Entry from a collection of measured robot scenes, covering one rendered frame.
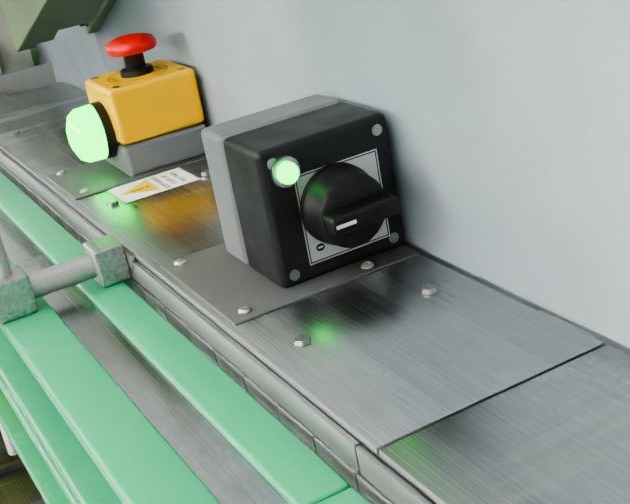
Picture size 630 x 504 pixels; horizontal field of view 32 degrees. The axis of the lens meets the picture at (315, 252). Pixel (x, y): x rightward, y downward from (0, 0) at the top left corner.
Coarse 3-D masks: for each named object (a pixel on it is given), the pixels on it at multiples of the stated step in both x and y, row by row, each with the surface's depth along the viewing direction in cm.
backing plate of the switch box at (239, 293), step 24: (168, 264) 66; (192, 264) 65; (216, 264) 64; (240, 264) 64; (360, 264) 61; (384, 264) 60; (192, 288) 62; (216, 288) 61; (240, 288) 61; (264, 288) 60; (288, 288) 59; (312, 288) 59; (240, 312) 57; (264, 312) 57
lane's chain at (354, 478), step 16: (32, 192) 92; (48, 208) 88; (64, 224) 84; (80, 240) 81; (144, 288) 68; (160, 304) 66; (176, 320) 64; (192, 336) 62; (208, 352) 60; (224, 368) 58; (240, 384) 56; (256, 384) 54; (256, 400) 55; (272, 400) 53; (288, 416) 51; (304, 432) 50; (320, 448) 49; (336, 464) 47; (352, 480) 46; (368, 496) 45; (384, 496) 44
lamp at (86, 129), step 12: (84, 108) 84; (96, 108) 84; (72, 120) 83; (84, 120) 83; (96, 120) 83; (108, 120) 83; (72, 132) 83; (84, 132) 83; (96, 132) 83; (108, 132) 83; (72, 144) 84; (84, 144) 83; (96, 144) 83; (108, 144) 84; (84, 156) 84; (96, 156) 84; (108, 156) 85
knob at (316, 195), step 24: (336, 168) 58; (360, 168) 59; (312, 192) 57; (336, 192) 57; (360, 192) 57; (312, 216) 57; (336, 216) 56; (360, 216) 56; (384, 216) 57; (336, 240) 57; (360, 240) 58
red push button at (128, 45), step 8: (112, 40) 84; (120, 40) 83; (128, 40) 83; (136, 40) 83; (144, 40) 83; (152, 40) 84; (112, 48) 83; (120, 48) 83; (128, 48) 83; (136, 48) 83; (144, 48) 83; (152, 48) 84; (112, 56) 83; (120, 56) 83; (128, 56) 84; (136, 56) 84; (128, 64) 84; (136, 64) 84; (144, 64) 85
